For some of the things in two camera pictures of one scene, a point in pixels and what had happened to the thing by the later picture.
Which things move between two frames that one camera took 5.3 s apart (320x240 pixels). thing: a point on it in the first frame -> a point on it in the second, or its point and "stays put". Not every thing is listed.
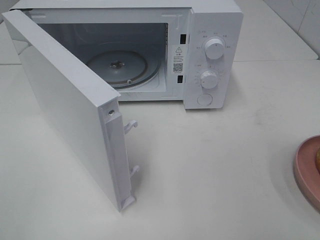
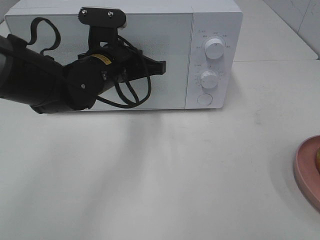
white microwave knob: x=208 y=79 stays put
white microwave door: x=87 y=107 -> x=167 y=37
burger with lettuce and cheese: x=318 y=159 stays put
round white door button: x=204 y=99 stays put
